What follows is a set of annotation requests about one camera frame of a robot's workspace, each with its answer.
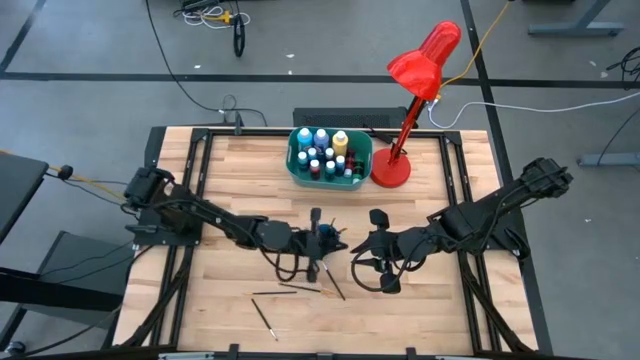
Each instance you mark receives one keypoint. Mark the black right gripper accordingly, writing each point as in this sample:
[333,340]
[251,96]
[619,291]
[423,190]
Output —
[395,245]

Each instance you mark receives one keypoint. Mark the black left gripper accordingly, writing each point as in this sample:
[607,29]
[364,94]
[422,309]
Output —
[306,244]

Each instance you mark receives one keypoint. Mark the blue plastic cup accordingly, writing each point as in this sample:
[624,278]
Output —
[327,231]

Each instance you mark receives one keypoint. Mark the silver ferrule black paintbrush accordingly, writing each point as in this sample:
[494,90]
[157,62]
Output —
[334,280]

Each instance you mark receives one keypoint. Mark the gold ferrule black paintbrush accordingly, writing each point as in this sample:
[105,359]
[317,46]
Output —
[305,288]

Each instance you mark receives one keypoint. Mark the small teal paint bottle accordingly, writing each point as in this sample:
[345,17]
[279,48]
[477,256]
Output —
[330,169]
[302,159]

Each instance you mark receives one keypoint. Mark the small red paint bottle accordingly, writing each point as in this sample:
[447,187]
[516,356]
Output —
[314,169]

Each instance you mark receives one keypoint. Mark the small green paint bottle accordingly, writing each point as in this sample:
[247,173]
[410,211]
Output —
[359,167]

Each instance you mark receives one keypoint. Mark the small blue paint bottle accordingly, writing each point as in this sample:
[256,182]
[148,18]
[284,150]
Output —
[340,163]
[312,153]

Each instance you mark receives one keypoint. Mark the small maroon paint bottle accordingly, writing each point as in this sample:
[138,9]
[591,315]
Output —
[351,159]

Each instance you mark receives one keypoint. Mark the small dark paint bottle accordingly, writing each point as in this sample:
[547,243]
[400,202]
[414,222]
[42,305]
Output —
[329,153]

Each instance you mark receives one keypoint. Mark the large yellow paint bottle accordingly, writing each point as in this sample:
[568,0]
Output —
[340,140]

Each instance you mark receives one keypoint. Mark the large purple paint bottle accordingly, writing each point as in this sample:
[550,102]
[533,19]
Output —
[321,135]

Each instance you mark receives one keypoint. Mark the large light blue paint bottle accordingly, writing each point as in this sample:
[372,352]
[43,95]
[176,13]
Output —
[304,135]

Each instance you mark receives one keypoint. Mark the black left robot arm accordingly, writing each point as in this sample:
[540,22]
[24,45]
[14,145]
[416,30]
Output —
[200,210]

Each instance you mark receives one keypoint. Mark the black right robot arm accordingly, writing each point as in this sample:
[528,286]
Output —
[500,200]

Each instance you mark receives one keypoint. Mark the teal plastic bin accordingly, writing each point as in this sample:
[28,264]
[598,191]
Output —
[300,181]

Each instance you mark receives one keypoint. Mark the black grille box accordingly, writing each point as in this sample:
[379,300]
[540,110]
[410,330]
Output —
[345,117]

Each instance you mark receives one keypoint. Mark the red desk lamp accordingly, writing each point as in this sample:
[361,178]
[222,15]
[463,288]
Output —
[420,65]

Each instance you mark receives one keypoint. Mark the black cart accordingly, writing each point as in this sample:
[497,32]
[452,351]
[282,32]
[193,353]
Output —
[75,260]

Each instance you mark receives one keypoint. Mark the gray desk foot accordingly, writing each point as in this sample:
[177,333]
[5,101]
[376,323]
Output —
[610,159]

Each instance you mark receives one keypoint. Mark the black round plug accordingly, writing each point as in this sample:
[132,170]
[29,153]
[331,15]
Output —
[65,172]

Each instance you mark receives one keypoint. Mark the gray desk leg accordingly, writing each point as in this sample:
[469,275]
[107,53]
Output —
[575,28]

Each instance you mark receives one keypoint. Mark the black desk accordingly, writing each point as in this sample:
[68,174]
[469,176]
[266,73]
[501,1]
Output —
[17,190]

